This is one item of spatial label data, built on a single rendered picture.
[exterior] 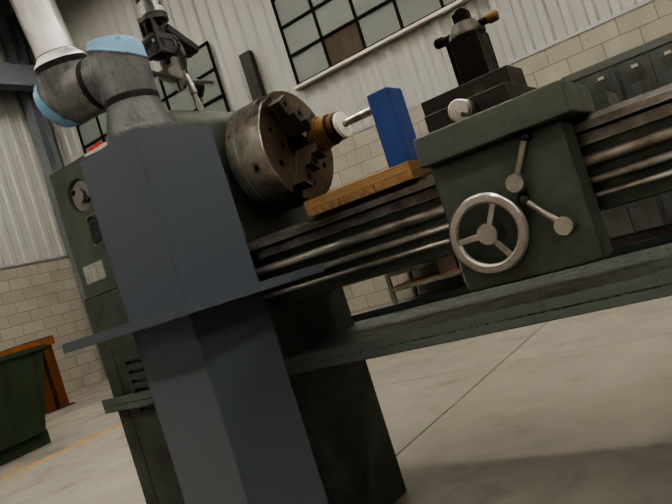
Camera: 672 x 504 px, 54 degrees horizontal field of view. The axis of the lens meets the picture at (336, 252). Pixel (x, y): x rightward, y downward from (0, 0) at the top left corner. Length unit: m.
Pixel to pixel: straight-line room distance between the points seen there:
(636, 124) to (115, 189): 1.00
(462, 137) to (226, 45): 9.76
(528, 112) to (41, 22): 1.01
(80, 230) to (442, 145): 1.19
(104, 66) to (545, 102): 0.86
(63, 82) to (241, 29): 9.27
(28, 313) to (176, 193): 11.53
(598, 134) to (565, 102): 0.16
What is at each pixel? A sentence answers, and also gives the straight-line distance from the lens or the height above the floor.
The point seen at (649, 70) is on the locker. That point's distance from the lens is 7.65.
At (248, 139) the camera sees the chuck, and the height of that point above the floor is 1.11.
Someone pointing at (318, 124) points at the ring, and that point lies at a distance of 1.75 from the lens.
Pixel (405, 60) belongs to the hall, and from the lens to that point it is 9.13.
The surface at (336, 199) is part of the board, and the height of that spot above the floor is 0.88.
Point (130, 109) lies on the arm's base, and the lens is 1.43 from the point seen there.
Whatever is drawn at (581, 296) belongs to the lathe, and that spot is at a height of 0.55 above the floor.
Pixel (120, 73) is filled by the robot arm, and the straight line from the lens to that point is 1.46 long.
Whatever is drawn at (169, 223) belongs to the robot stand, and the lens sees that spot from 1.31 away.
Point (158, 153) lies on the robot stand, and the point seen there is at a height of 1.05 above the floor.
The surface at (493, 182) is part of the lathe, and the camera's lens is 1.31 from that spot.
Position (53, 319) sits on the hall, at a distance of 13.03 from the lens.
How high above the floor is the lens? 0.74
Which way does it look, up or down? 1 degrees up
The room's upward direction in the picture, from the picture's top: 18 degrees counter-clockwise
